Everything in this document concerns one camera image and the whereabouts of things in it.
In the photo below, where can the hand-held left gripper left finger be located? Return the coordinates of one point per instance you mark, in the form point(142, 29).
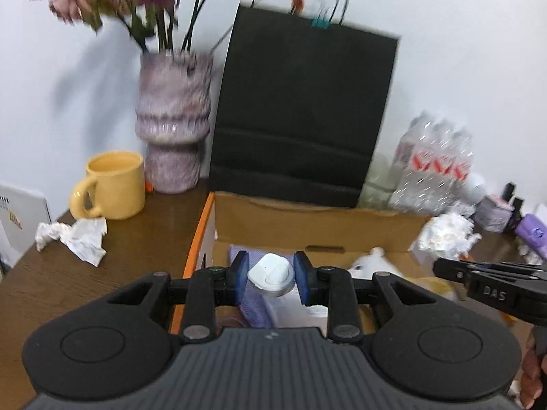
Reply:
point(240, 275)

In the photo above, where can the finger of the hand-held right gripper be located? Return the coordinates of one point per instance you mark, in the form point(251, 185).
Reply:
point(451, 270)

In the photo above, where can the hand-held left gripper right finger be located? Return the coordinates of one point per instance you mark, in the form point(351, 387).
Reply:
point(303, 275)

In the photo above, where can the white earbud case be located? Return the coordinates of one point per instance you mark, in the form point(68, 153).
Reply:
point(271, 274)

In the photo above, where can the white tissue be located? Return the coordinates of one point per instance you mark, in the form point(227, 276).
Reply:
point(446, 230)

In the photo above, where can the cardboard box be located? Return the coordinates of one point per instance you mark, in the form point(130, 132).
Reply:
point(316, 226)

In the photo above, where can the person's right hand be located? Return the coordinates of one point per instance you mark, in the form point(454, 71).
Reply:
point(534, 371)

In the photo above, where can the purple cloth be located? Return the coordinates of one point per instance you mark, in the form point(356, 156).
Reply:
point(256, 309)

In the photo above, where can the purple tissue pack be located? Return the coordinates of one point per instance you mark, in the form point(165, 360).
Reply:
point(533, 232)

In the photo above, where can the grey tin with pink lid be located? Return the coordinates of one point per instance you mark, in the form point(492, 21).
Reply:
point(491, 213)

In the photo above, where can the white and yellow plush toy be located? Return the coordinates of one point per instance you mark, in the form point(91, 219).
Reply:
point(376, 262)

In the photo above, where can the white robot figurine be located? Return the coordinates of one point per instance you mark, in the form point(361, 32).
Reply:
point(475, 188)

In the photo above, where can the small black bottle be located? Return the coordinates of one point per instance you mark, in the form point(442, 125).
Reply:
point(518, 209)
point(508, 191)

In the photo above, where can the shrink-wrapped water bottle pack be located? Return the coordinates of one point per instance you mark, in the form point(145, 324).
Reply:
point(431, 166)

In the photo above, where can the yellow mug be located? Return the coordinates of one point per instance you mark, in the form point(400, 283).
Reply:
point(117, 188)

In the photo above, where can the black paper bag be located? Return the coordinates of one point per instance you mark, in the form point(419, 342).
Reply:
point(299, 115)

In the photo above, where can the crumpled white paper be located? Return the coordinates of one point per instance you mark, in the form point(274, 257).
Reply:
point(83, 237)

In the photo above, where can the purple ceramic vase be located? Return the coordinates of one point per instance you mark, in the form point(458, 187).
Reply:
point(173, 115)

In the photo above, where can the white flat carton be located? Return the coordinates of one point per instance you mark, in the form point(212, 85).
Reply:
point(21, 218)

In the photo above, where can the teal binder clip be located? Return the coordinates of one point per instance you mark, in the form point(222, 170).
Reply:
point(320, 22)

